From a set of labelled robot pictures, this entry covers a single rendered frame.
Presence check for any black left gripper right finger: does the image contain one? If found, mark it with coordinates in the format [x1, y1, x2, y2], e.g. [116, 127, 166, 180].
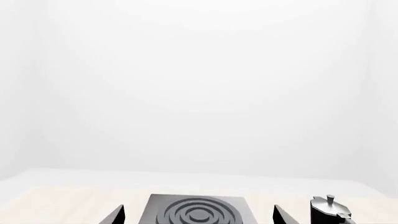
[273, 204, 300, 224]

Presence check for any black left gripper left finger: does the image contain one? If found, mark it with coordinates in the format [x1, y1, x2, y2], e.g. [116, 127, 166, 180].
[98, 204, 126, 224]

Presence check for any black stove burner plate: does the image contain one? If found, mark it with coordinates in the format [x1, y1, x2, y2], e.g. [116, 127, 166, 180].
[137, 193, 259, 224]

